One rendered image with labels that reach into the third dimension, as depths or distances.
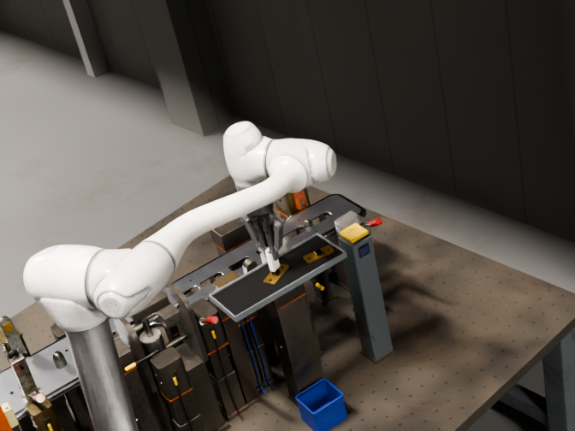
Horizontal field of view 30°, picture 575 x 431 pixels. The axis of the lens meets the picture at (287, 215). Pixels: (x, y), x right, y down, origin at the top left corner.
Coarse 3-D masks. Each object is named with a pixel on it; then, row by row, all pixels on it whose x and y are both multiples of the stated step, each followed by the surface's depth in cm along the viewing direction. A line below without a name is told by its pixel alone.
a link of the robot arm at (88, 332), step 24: (48, 264) 231; (72, 264) 228; (48, 288) 231; (72, 288) 228; (48, 312) 236; (72, 312) 232; (96, 312) 234; (72, 336) 238; (96, 336) 238; (96, 360) 240; (96, 384) 243; (120, 384) 246; (96, 408) 246; (120, 408) 248
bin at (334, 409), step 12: (324, 384) 309; (300, 396) 306; (312, 396) 309; (324, 396) 311; (336, 396) 306; (300, 408) 305; (312, 408) 311; (324, 408) 299; (336, 408) 302; (312, 420) 301; (324, 420) 301; (336, 420) 304
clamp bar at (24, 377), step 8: (16, 352) 278; (16, 360) 275; (24, 360) 276; (16, 368) 275; (24, 368) 277; (16, 376) 278; (24, 376) 278; (32, 376) 280; (24, 384) 280; (32, 384) 281; (24, 392) 281; (32, 392) 283
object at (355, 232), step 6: (348, 228) 303; (354, 228) 302; (360, 228) 302; (342, 234) 301; (348, 234) 300; (354, 234) 300; (360, 234) 299; (366, 234) 300; (348, 240) 300; (354, 240) 299
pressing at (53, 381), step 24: (312, 216) 340; (336, 216) 337; (288, 240) 332; (216, 264) 329; (48, 360) 307; (72, 360) 305; (0, 384) 302; (48, 384) 298; (72, 384) 296; (24, 408) 291
